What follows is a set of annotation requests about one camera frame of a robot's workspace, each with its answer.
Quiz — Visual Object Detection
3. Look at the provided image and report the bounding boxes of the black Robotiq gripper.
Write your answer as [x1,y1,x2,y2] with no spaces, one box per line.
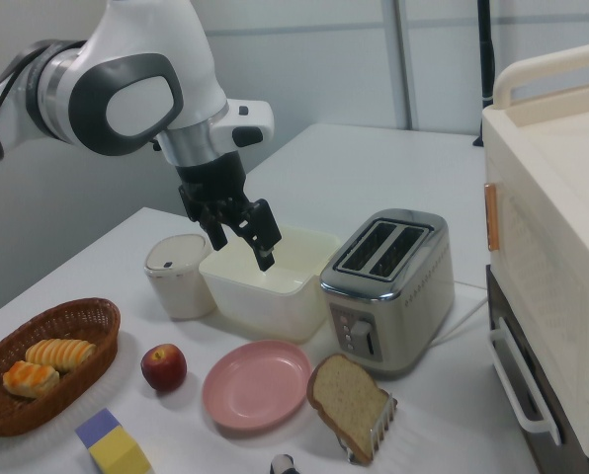
[175,150,283,273]

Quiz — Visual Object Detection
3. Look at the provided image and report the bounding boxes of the brown bread slice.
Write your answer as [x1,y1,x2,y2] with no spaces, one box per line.
[306,353,392,458]

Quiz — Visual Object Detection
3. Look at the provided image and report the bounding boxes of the silver two-slot toaster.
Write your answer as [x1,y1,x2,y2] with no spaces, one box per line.
[318,208,457,380]

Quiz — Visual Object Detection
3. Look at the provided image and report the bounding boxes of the striped bread roll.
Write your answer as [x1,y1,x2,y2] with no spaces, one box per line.
[25,338,98,372]

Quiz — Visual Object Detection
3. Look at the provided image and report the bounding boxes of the orange glazed bread roll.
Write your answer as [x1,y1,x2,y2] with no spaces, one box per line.
[2,359,61,399]

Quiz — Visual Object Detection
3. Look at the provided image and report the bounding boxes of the cream plastic storage box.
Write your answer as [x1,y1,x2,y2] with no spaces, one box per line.
[198,225,343,346]

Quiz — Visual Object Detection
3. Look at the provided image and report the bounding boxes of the small white lidded bin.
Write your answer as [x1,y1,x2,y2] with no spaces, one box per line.
[144,233,217,320]

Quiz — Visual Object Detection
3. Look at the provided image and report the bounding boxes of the pink plate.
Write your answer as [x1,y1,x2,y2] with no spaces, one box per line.
[202,339,313,430]

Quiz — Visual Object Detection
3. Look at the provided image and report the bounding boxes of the red apple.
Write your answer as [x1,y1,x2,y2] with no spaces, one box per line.
[140,343,188,393]

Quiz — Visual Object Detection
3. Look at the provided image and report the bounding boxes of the brown wicker basket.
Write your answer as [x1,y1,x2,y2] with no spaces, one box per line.
[0,296,122,437]

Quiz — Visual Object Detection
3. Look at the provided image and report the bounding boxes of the panda figurine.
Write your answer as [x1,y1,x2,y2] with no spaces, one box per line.
[269,452,295,474]

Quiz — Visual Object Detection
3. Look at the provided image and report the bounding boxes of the metal toast rack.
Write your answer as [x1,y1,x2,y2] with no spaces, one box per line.
[338,392,400,466]

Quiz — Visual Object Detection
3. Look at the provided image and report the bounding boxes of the yellow foam block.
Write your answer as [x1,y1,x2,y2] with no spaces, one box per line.
[87,425,152,474]

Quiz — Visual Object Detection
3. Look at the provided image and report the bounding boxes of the black pole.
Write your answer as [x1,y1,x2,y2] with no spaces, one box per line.
[473,0,496,147]

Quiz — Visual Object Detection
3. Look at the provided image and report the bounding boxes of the cream wooden cabinet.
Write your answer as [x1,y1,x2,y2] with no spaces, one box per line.
[480,42,589,465]

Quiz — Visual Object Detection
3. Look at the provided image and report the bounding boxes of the white toaster power cable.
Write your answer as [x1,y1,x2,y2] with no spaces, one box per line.
[432,290,491,350]

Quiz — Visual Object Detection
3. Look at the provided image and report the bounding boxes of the orange cabinet door handle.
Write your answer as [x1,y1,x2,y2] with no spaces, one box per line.
[483,182,501,252]

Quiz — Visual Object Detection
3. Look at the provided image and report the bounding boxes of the white oven door handle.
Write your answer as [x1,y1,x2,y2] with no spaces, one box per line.
[488,315,563,448]

